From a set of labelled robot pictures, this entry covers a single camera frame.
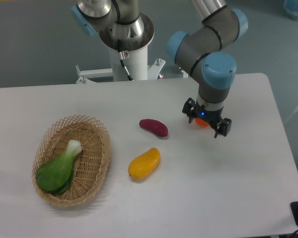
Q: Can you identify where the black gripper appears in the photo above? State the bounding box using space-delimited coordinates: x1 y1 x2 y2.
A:
182 98 232 138

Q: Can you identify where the orange fruit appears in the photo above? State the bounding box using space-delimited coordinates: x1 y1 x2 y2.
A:
195 118 209 127

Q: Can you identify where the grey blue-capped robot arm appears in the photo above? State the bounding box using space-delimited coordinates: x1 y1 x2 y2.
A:
71 0 248 136

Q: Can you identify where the purple sweet potato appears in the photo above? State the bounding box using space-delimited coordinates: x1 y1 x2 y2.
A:
139 119 168 137

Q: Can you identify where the yellow mango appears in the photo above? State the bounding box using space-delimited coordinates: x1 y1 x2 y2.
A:
128 147 160 180

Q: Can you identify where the woven wicker basket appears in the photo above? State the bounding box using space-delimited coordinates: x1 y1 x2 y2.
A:
32 115 110 207

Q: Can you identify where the green bok choy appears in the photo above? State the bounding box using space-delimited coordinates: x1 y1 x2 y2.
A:
35 140 82 195

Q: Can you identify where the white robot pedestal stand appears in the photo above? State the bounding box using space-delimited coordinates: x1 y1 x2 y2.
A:
76 13 166 84

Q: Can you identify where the black cable on pedestal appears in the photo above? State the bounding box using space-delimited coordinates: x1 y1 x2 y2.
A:
116 39 134 81

